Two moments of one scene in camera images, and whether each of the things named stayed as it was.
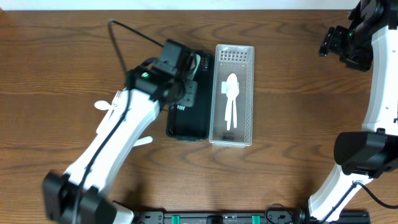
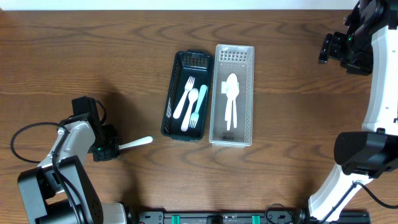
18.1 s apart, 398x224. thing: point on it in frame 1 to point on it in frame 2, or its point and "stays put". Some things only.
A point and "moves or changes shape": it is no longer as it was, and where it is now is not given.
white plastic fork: x=180 y=107 to x=194 y=118
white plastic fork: x=143 y=140 stays put
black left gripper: x=189 y=94 to x=109 y=149
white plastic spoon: x=232 y=88 stays put
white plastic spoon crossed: x=102 y=105 to x=193 y=96
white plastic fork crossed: x=116 y=99 moves or changes shape
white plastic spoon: x=230 y=92 stays put
